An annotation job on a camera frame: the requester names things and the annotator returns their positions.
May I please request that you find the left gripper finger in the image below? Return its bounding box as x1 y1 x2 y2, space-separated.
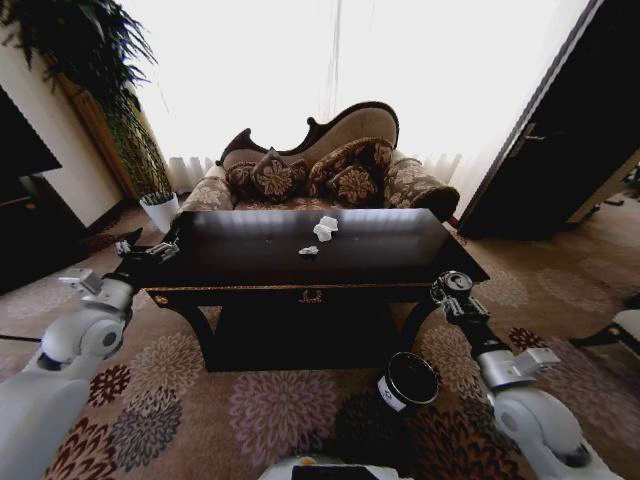
114 227 145 258
149 226 182 263

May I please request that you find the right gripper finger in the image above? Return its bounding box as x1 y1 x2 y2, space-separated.
429 277 452 307
444 270 475 303

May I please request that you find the black round trash bin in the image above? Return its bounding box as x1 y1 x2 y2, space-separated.
376 350 442 414

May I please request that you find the white plant pot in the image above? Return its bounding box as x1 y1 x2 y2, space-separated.
138 191 180 235

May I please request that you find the brown floral bolster cushion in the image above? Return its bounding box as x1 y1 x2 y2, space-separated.
224 161 261 200

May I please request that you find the dark television cabinet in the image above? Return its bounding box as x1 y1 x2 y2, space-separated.
0 83 89 297

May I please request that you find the brown floral square cushion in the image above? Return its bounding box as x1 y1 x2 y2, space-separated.
251 146 297 204

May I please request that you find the large crumpled white paper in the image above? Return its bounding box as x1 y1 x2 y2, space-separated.
312 215 341 244

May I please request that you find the dark wooden table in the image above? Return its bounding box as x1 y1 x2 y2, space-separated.
141 207 491 374

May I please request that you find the small brown floral cushion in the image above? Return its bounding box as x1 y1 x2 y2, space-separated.
325 163 380 209

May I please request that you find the white cushioned dark stool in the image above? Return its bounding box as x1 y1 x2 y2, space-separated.
568 308 640 357

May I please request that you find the large brown patterned cushion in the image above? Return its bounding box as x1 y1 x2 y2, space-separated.
306 138 397 200

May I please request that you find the dark wooden door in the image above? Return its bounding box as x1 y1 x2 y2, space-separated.
456 0 640 242

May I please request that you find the floral patterned chaise sofa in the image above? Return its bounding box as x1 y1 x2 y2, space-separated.
175 101 461 225

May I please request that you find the green potted plant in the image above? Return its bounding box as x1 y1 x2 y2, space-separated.
0 0 176 205

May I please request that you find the white robot front shell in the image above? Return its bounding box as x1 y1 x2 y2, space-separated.
256 453 397 480

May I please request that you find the white sheer curtain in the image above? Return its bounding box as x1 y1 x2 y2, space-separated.
117 0 599 192

